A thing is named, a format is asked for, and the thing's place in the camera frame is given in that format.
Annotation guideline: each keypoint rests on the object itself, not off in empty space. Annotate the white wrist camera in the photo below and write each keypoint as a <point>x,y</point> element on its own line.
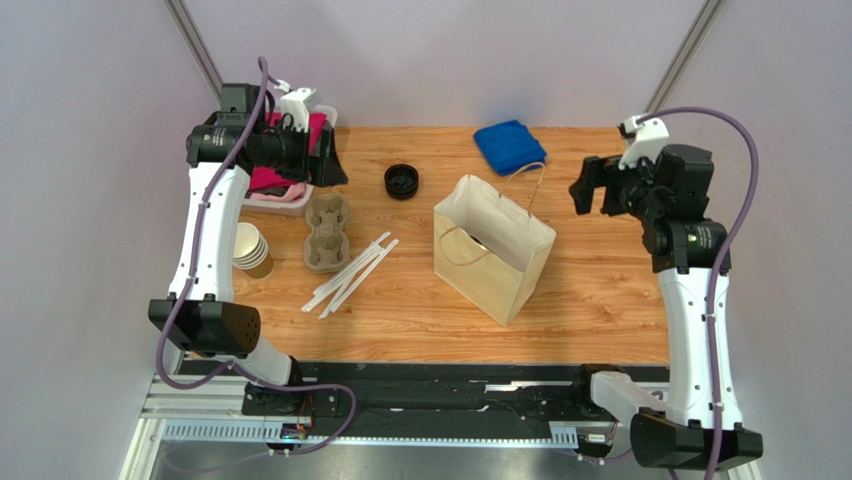
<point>644,140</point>
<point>296,105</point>

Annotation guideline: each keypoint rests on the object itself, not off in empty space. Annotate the stack of paper cups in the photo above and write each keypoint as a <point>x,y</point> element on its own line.
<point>251,252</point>

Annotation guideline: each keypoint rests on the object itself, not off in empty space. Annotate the cardboard cup carrier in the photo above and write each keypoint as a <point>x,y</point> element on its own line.
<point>327,247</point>

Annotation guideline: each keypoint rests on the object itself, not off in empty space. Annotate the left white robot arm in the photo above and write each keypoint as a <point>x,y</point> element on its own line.
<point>250,130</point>

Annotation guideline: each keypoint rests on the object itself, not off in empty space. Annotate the beige paper bag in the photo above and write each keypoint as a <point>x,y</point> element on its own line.
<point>498,280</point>

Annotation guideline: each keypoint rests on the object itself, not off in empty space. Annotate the blue folded cloth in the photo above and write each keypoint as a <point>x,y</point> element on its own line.
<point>508,146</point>

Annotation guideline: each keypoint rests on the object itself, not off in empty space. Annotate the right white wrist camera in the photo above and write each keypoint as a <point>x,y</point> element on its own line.
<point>644,140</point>

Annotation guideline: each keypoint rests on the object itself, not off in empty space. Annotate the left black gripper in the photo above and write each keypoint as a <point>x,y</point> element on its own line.
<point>323,171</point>

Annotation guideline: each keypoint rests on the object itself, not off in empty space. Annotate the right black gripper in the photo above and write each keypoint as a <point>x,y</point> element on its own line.
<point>605,191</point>

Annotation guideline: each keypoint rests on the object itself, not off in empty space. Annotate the aluminium frame rail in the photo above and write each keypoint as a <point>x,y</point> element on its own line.
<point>201,432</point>

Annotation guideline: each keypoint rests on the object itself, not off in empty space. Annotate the single black cup lid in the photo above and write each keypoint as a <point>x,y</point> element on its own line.
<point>477,241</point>

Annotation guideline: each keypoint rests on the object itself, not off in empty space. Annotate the white plastic basket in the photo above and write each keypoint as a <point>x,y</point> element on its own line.
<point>295,209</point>

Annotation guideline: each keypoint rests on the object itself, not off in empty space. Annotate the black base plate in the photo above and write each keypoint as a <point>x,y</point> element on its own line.
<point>434,400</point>

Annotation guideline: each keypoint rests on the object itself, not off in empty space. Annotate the magenta folded cloth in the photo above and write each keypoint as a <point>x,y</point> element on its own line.
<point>266,178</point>

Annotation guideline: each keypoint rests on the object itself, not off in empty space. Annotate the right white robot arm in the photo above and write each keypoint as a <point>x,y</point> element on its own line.
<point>698,426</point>

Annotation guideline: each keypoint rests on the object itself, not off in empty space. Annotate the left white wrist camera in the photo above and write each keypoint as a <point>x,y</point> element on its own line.
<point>296,105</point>

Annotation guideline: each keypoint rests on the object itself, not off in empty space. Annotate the white wrapped straw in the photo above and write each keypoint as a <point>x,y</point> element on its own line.
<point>361,277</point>
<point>360,261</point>
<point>311,304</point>
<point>337,294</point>

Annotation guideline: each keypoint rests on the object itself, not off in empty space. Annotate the stack of black lids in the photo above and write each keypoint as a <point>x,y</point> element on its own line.
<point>401,181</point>

